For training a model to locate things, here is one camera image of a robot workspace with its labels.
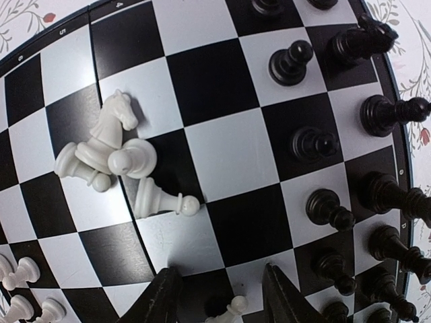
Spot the white pieces pile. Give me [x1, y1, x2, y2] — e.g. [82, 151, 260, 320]
[54, 89, 200, 219]

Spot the black pieces row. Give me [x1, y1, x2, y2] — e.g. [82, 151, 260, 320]
[251, 0, 431, 323]

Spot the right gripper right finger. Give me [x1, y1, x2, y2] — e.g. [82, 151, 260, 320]
[262, 263, 325, 323]

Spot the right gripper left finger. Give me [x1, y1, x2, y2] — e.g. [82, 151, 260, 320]
[117, 267, 183, 323]

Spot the black white chess board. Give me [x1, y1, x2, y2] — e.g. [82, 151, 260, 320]
[0, 0, 417, 323]

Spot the white pawn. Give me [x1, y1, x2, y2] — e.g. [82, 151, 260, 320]
[205, 295, 248, 323]
[1, 295, 34, 323]
[34, 298, 67, 323]
[2, 257, 41, 291]

